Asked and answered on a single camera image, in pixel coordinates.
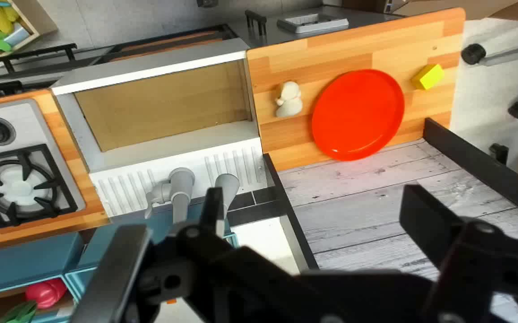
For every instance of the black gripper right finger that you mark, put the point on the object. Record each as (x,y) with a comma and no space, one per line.
(433,217)

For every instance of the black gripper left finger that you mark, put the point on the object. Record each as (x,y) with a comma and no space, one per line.
(109,275)

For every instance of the white duck doll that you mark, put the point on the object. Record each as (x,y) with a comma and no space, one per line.
(288,101)

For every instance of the orange round plate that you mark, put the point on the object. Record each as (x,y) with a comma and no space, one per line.
(356,113)

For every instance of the pink toy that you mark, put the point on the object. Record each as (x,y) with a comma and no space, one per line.
(44,293)

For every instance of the grey wood-print backdrop panel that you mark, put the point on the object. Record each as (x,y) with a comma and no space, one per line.
(358,203)

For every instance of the wooden stove counter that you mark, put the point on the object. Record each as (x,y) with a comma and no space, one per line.
(48,225)

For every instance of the green toy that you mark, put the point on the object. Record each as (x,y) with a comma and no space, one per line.
(21,313)

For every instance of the grey toy faucet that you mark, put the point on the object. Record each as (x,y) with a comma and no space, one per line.
(179,187)

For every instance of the black stovetop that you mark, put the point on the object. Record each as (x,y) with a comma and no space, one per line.
(16,182)

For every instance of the yellow toy block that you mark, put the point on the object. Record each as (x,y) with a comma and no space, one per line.
(428,76)

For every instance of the white toy kitchen sink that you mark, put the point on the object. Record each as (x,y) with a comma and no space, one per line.
(156,108)

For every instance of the striped wooden counter board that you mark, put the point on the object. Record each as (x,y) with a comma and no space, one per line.
(340,51)

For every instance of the grey flat device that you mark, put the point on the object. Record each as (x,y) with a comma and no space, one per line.
(312,24)

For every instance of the wooden box of toys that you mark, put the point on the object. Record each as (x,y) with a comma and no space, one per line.
(3,24)

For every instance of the black frame post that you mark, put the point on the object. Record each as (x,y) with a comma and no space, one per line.
(286,209)
(478,162)

